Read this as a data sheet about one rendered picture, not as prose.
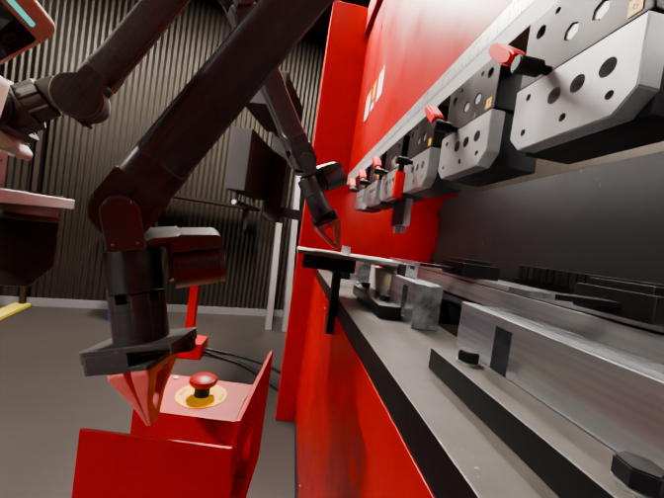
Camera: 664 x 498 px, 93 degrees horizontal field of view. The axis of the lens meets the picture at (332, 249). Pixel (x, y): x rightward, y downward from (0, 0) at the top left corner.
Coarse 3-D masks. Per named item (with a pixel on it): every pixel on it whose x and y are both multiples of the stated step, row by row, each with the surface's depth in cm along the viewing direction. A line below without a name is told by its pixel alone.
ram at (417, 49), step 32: (384, 0) 137; (416, 0) 90; (448, 0) 67; (480, 0) 53; (512, 0) 44; (544, 0) 38; (384, 32) 128; (416, 32) 86; (448, 32) 65; (480, 32) 52; (512, 32) 43; (384, 64) 120; (416, 64) 83; (448, 64) 63; (480, 64) 51; (384, 96) 113; (416, 96) 79; (448, 96) 61; (384, 128) 106; (352, 160) 166
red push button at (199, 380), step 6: (204, 372) 48; (192, 378) 46; (198, 378) 46; (204, 378) 46; (210, 378) 46; (216, 378) 47; (192, 384) 45; (198, 384) 45; (204, 384) 45; (210, 384) 46; (198, 390) 46; (204, 390) 46; (198, 396) 46; (204, 396) 46
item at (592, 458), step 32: (448, 352) 44; (448, 384) 39; (480, 384) 34; (512, 384) 35; (480, 416) 32; (512, 416) 28; (544, 416) 29; (512, 448) 28; (544, 448) 24; (576, 448) 24; (608, 448) 25; (544, 480) 24; (576, 480) 22; (608, 480) 21
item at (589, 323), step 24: (456, 288) 98; (480, 288) 86; (504, 288) 77; (528, 288) 78; (528, 312) 68; (552, 312) 62; (576, 312) 57; (600, 312) 53; (600, 336) 52; (624, 336) 49; (648, 336) 45
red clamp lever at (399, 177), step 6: (396, 156) 73; (396, 162) 73; (402, 162) 73; (408, 162) 73; (402, 168) 73; (396, 174) 73; (402, 174) 73; (396, 180) 73; (402, 180) 73; (396, 186) 73; (402, 186) 73; (396, 192) 73; (402, 192) 74; (396, 198) 74
